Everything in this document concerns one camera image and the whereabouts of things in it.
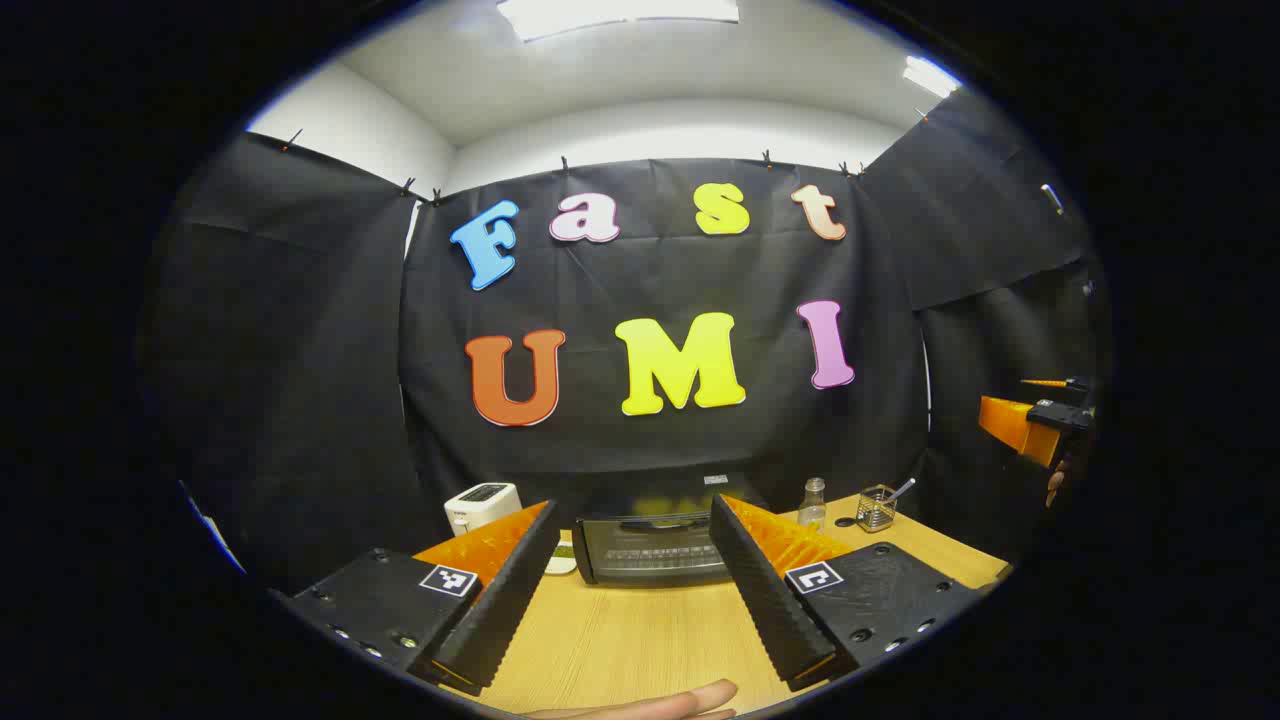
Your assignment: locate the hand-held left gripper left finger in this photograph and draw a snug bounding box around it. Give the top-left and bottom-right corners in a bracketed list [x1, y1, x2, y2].
[270, 500, 561, 699]

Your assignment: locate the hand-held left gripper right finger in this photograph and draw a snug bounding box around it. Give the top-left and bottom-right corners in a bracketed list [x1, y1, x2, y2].
[708, 492, 986, 693]

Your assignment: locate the black electric oven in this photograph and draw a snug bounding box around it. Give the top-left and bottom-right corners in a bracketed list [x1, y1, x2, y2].
[572, 470, 771, 587]

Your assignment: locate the white toaster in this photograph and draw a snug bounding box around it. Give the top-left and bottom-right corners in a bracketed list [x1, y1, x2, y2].
[444, 482, 523, 538]

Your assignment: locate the small ceiling light panel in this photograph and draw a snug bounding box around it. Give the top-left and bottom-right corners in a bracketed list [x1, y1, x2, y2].
[903, 55, 963, 99]

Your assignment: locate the black backdrop cloth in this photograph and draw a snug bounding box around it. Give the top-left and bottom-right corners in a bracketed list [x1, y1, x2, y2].
[140, 88, 1111, 601]

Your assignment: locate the wire cutlery holder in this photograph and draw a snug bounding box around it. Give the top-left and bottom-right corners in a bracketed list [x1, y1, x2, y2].
[856, 485, 898, 533]

